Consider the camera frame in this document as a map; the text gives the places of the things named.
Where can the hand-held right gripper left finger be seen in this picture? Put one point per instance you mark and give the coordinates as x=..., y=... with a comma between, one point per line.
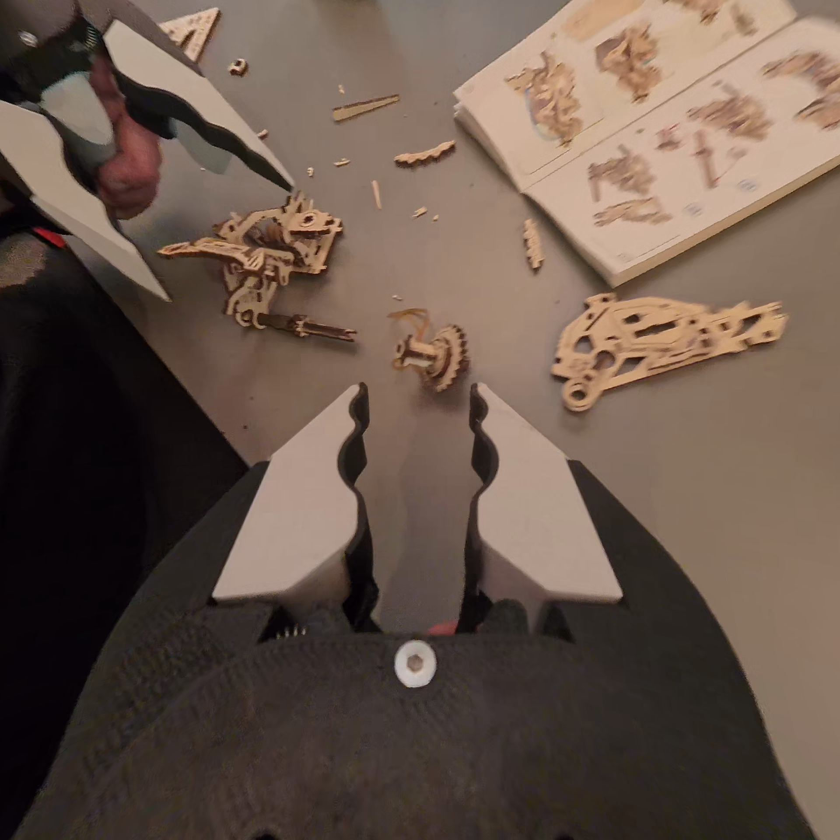
x=295, y=525

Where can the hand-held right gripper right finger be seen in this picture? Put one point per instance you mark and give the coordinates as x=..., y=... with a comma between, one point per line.
x=544, y=525

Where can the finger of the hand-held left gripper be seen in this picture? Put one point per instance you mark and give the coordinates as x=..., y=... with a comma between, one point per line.
x=170, y=79
x=39, y=164

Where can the wooden model frame assembly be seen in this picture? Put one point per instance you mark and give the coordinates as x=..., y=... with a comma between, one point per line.
x=262, y=249

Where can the dark wooden axle rod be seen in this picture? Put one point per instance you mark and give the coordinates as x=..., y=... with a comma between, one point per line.
x=308, y=327

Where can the small wooden gear assembly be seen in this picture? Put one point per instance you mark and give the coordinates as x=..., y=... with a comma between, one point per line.
x=436, y=358

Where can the wooden side panel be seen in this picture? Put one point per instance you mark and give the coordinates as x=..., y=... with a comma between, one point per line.
x=656, y=354

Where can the person's left hand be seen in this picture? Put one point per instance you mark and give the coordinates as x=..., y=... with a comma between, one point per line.
x=131, y=177

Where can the triangular wooden truss piece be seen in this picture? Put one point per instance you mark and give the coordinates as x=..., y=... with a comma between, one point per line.
x=193, y=33

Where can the thin wooden wedge strip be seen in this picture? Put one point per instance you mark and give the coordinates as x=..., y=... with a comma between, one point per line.
x=364, y=109

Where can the scattered wood chips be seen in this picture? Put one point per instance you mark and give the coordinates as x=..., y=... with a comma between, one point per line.
x=376, y=193

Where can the notched curved wooden trim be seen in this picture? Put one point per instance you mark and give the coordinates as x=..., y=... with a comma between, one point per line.
x=423, y=153

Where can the small wooden toothed strip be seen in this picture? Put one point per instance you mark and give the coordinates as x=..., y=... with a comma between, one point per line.
x=533, y=244

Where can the open instruction booklet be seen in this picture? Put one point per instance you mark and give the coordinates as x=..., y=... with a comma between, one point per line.
x=656, y=131

